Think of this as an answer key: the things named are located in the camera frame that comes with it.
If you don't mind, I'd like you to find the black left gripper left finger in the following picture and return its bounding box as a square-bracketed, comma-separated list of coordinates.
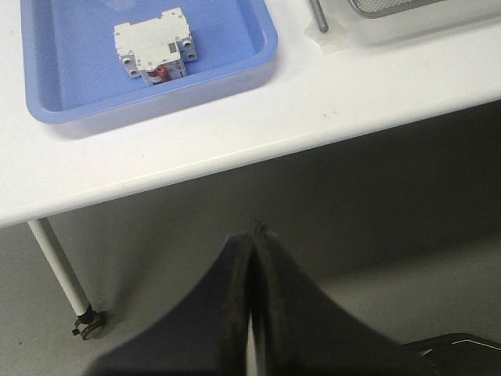
[86, 233, 254, 375]

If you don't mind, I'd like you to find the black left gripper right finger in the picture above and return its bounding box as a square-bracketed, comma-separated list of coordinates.
[252, 225, 431, 375]

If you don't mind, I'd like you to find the silver mesh tray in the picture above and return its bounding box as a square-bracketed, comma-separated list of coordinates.
[346, 0, 501, 20]

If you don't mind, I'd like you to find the white table leg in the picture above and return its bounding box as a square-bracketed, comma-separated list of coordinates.
[27, 218, 106, 341]

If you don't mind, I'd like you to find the white circuit breaker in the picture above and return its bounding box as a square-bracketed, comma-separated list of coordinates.
[114, 7, 198, 86]

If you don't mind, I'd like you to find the blue plastic tray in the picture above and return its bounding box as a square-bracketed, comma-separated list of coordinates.
[20, 1, 278, 125]

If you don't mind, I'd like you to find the clear tape patch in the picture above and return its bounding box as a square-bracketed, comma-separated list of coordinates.
[305, 18, 350, 56]

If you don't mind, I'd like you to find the silver metal rack frame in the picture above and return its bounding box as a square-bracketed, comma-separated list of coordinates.
[308, 0, 329, 34]

